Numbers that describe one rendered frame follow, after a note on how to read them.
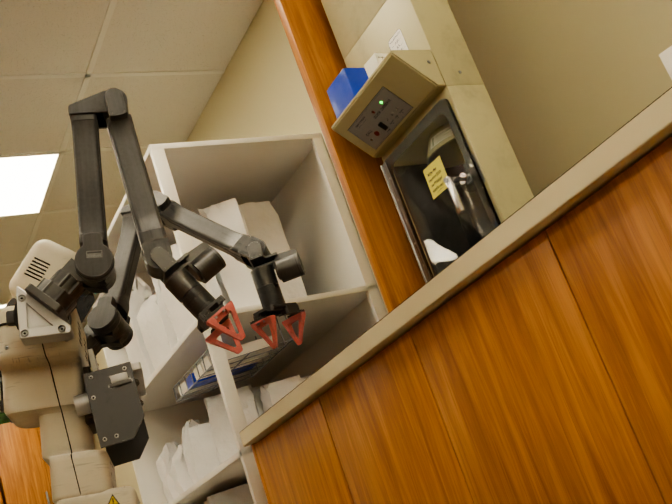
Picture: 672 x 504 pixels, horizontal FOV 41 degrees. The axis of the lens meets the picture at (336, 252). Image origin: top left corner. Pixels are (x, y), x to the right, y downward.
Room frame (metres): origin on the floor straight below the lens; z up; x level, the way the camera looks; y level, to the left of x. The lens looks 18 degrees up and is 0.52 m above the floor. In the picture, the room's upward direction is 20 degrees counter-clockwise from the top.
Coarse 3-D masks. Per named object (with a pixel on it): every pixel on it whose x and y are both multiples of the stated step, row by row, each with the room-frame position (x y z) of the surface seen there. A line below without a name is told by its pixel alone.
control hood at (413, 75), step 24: (384, 72) 1.85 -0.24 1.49; (408, 72) 1.83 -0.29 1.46; (432, 72) 1.84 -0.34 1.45; (360, 96) 1.94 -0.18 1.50; (408, 96) 1.89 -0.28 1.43; (432, 96) 1.89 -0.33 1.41; (336, 120) 2.03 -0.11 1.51; (408, 120) 1.97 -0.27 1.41; (360, 144) 2.08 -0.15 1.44; (384, 144) 2.06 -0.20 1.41
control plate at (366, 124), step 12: (384, 96) 1.91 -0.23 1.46; (396, 96) 1.90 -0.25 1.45; (372, 108) 1.96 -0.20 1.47; (384, 108) 1.95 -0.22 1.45; (408, 108) 1.93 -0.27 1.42; (360, 120) 2.00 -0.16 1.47; (372, 120) 1.99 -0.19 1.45; (384, 120) 1.98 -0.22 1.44; (396, 120) 1.97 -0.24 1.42; (360, 132) 2.04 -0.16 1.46; (372, 132) 2.03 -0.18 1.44; (384, 132) 2.02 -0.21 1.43; (372, 144) 2.07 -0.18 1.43
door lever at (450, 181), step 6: (462, 174) 1.89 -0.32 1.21; (444, 180) 1.87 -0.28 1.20; (450, 180) 1.86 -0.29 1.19; (456, 180) 1.88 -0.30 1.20; (462, 180) 1.89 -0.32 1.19; (450, 186) 1.86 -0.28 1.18; (450, 192) 1.87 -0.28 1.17; (456, 192) 1.86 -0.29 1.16; (456, 198) 1.86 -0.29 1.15; (456, 204) 1.87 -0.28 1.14; (462, 204) 1.87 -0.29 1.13; (462, 210) 1.86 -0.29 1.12
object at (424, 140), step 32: (416, 128) 1.97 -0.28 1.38; (448, 128) 1.88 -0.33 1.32; (416, 160) 2.00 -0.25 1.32; (448, 160) 1.91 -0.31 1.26; (416, 192) 2.04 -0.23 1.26; (448, 192) 1.95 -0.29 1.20; (480, 192) 1.87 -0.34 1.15; (416, 224) 2.08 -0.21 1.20; (448, 224) 1.99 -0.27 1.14; (480, 224) 1.90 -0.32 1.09; (448, 256) 2.02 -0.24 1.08
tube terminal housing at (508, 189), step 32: (416, 0) 1.87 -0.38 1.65; (384, 32) 1.96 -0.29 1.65; (416, 32) 1.88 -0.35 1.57; (448, 32) 1.90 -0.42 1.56; (352, 64) 2.10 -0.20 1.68; (448, 64) 1.87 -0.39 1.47; (448, 96) 1.86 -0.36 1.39; (480, 96) 1.90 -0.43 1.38; (480, 128) 1.88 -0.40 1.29; (384, 160) 2.12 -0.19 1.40; (480, 160) 1.86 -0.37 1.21; (512, 160) 1.91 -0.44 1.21; (512, 192) 1.89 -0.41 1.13
